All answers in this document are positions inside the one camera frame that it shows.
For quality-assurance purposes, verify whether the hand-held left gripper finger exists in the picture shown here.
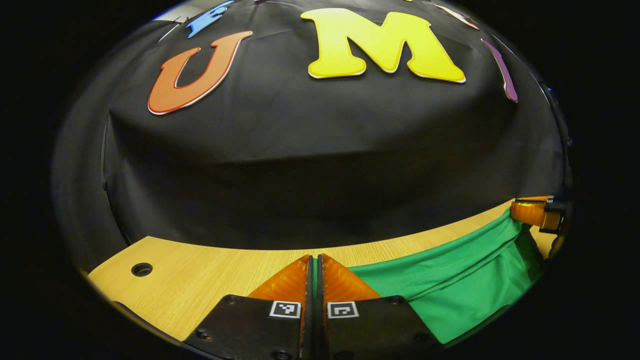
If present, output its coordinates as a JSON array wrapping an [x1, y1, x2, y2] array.
[[182, 254, 315, 360], [316, 253, 443, 360]]

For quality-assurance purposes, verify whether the green T-shirt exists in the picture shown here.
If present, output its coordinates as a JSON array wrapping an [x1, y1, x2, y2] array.
[[312, 207, 546, 346]]

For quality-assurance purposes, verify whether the black backdrop cloth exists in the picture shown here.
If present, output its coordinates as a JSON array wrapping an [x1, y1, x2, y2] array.
[[52, 0, 573, 273]]

